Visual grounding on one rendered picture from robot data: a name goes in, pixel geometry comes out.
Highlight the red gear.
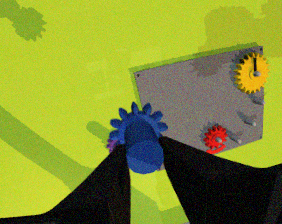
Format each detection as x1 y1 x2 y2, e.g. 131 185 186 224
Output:
204 125 227 149

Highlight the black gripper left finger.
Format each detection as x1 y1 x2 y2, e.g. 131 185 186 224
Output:
0 144 130 224

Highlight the blue gear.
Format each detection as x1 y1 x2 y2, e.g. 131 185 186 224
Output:
109 101 169 175

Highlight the purple gear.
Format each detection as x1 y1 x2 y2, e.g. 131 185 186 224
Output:
106 139 118 153

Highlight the grey flat board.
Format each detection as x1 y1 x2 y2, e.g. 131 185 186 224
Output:
134 45 266 155

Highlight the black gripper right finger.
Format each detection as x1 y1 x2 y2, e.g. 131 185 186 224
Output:
158 136 282 224

